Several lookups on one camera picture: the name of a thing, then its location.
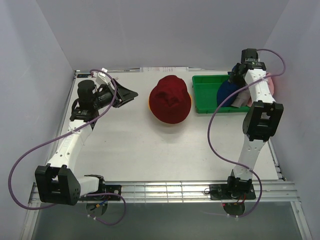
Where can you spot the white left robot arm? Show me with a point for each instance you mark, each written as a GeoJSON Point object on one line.
{"type": "Point", "coordinates": [56, 182]}

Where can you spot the paper sheets at back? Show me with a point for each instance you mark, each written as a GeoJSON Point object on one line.
{"type": "Point", "coordinates": [164, 69]}

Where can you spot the grey bucket hat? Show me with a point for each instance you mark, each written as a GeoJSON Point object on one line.
{"type": "Point", "coordinates": [242, 99]}

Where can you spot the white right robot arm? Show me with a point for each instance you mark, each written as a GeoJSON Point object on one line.
{"type": "Point", "coordinates": [259, 124]}

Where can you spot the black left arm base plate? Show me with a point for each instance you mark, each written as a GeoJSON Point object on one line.
{"type": "Point", "coordinates": [112, 191]}

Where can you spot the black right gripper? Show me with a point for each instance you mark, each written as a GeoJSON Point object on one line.
{"type": "Point", "coordinates": [233, 77]}

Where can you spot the yellow bucket hat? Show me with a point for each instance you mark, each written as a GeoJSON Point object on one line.
{"type": "Point", "coordinates": [170, 114]}

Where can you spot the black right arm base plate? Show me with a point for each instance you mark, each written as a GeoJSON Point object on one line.
{"type": "Point", "coordinates": [223, 192]}

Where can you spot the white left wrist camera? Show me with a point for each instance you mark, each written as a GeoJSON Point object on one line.
{"type": "Point", "coordinates": [101, 77]}

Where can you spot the aluminium front rail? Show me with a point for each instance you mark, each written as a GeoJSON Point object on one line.
{"type": "Point", "coordinates": [196, 192]}

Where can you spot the pink bucket hat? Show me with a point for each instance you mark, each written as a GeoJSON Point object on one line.
{"type": "Point", "coordinates": [271, 86]}

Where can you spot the dark red bucket hat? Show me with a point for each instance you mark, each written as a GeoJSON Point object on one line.
{"type": "Point", "coordinates": [170, 87]}

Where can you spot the green plastic tray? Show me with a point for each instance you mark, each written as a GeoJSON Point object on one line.
{"type": "Point", "coordinates": [205, 92]}

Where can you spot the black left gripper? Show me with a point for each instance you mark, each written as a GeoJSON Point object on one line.
{"type": "Point", "coordinates": [123, 96]}

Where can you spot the blue bucket hat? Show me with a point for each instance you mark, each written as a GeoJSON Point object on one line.
{"type": "Point", "coordinates": [226, 89]}

